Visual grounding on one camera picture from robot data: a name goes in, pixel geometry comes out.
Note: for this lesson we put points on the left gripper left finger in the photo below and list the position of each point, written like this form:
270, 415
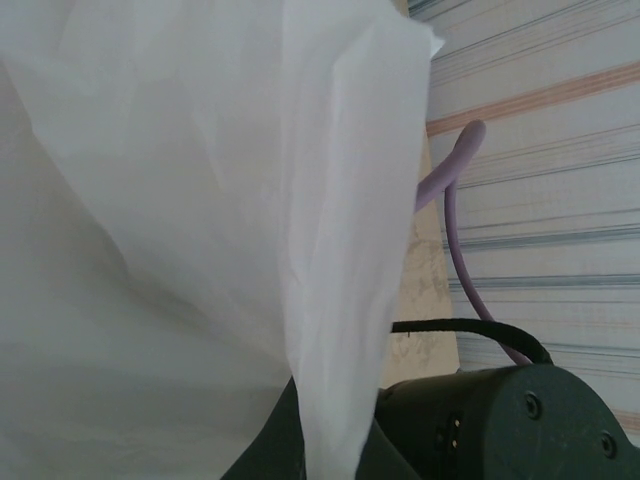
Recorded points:
280, 450

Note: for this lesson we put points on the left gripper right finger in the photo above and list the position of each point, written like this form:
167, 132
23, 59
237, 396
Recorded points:
385, 466

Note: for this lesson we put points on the white plastic bag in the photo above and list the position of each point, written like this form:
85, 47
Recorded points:
200, 200

